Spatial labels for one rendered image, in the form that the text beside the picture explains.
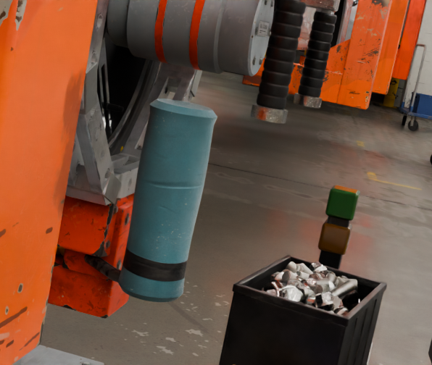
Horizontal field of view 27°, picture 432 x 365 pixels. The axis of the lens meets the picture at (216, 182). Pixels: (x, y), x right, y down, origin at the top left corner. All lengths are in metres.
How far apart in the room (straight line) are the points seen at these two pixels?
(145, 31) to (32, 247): 0.52
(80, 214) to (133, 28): 0.27
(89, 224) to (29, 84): 0.58
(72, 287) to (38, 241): 0.54
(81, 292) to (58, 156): 0.56
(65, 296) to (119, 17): 0.42
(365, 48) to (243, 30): 3.62
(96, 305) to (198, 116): 0.35
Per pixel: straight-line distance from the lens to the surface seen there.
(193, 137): 1.16
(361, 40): 4.84
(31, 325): 0.86
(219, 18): 1.24
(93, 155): 1.16
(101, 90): 1.45
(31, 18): 0.72
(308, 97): 1.43
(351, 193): 1.26
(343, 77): 4.85
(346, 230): 1.27
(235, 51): 1.24
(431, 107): 10.50
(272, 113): 1.10
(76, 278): 1.36
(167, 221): 1.18
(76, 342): 2.33
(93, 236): 1.29
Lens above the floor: 0.86
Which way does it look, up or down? 10 degrees down
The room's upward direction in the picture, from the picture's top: 11 degrees clockwise
